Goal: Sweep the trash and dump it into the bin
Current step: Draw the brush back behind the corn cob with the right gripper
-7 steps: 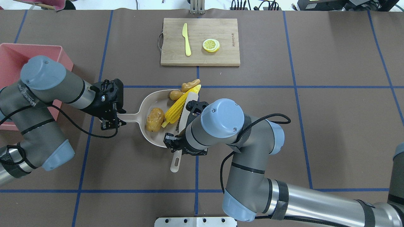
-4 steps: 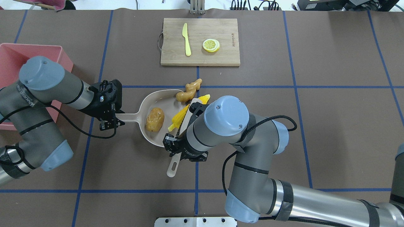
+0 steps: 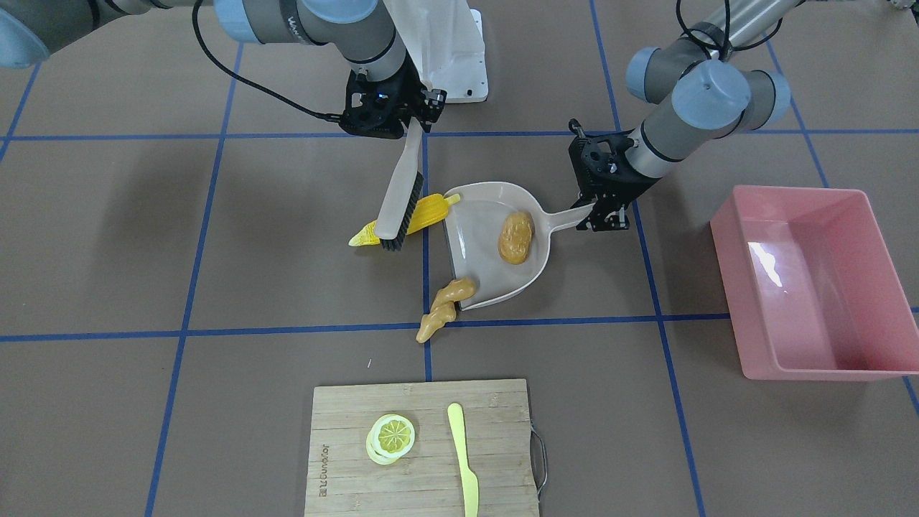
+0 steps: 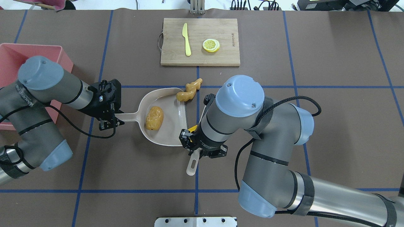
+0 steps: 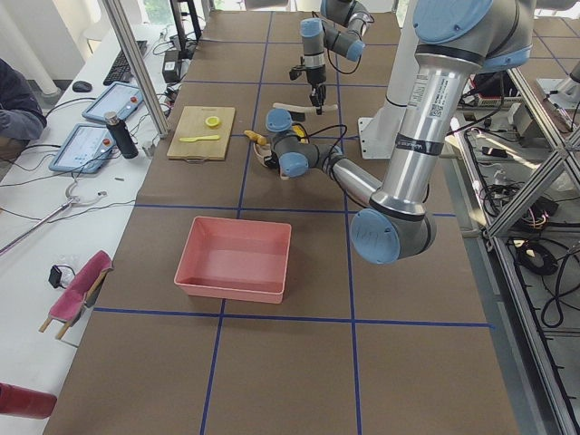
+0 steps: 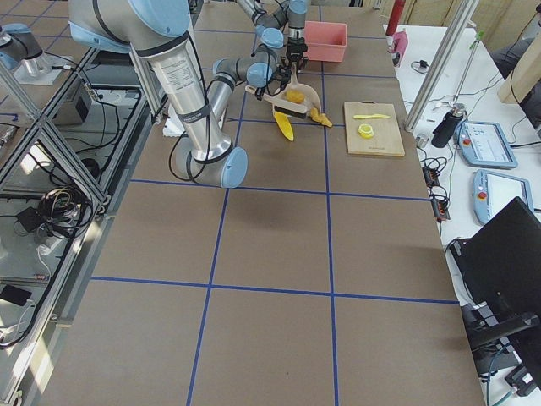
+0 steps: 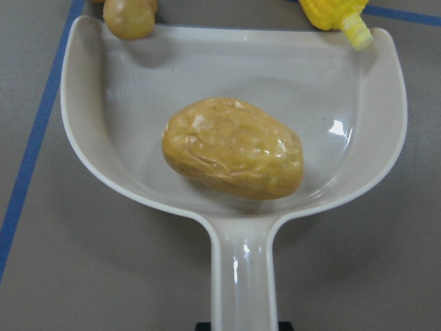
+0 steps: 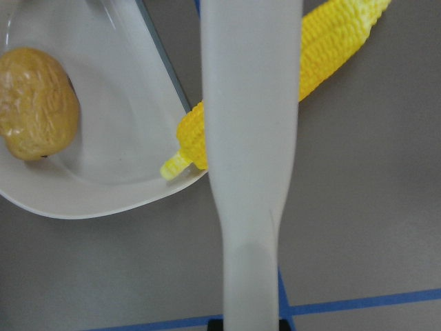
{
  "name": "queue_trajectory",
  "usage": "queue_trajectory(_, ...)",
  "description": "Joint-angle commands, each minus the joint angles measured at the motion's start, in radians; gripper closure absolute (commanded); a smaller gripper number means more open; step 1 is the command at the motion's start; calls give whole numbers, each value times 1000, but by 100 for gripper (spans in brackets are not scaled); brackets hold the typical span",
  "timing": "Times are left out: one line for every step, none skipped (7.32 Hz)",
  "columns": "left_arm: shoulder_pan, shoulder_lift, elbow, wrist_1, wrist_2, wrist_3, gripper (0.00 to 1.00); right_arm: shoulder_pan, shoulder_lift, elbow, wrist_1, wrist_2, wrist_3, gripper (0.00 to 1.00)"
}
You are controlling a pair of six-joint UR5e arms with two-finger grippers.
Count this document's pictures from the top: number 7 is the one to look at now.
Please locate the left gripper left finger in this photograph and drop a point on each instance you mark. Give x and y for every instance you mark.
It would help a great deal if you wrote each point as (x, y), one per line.
(203, 326)

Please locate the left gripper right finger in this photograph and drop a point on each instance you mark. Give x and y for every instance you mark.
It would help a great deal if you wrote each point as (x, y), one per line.
(284, 326)

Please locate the brown toy potato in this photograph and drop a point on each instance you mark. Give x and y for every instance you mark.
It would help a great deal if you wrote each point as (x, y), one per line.
(232, 146)

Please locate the tan toy ginger root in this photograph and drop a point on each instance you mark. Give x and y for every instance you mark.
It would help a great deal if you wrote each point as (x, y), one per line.
(129, 20)

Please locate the yellow toy corn cob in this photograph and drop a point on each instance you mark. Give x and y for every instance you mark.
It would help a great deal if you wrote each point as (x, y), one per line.
(342, 15)

